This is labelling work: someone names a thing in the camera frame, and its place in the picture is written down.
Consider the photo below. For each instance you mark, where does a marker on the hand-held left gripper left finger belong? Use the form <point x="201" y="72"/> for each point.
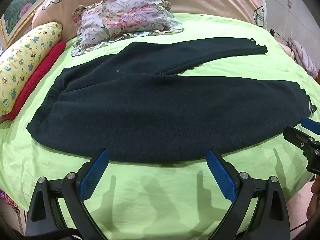
<point x="93" y="172"/>

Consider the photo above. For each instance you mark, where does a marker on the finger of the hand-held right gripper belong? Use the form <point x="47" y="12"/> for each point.
<point x="297" y="137"/>
<point x="310" y="123"/>

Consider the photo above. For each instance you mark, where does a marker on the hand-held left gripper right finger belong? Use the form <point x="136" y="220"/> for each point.
<point x="221" y="173"/>

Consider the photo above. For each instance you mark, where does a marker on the black pants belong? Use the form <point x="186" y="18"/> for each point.
<point x="140" y="115"/>

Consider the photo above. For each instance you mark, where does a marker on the person's right hand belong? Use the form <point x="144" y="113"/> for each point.
<point x="314" y="200"/>

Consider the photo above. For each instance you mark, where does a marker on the green bed sheet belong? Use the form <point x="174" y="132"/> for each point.
<point x="160" y="192"/>

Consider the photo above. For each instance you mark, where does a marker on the pink checked cloth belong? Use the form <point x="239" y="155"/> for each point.
<point x="301" y="55"/>

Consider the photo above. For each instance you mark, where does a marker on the cardboard box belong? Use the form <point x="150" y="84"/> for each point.
<point x="12" y="210"/>

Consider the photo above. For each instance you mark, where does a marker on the red pillow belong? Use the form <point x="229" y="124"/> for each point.
<point x="37" y="77"/>

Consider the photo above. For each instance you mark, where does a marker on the yellow printed pillow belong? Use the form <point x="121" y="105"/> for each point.
<point x="25" y="62"/>

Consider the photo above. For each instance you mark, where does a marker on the pink plaid-print duvet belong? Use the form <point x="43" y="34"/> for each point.
<point x="212" y="0"/>

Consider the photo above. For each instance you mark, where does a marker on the floral ruffled cloth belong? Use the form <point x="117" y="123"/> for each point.
<point x="125" y="17"/>

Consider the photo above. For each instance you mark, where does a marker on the gold framed flower picture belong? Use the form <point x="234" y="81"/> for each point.
<point x="17" y="10"/>

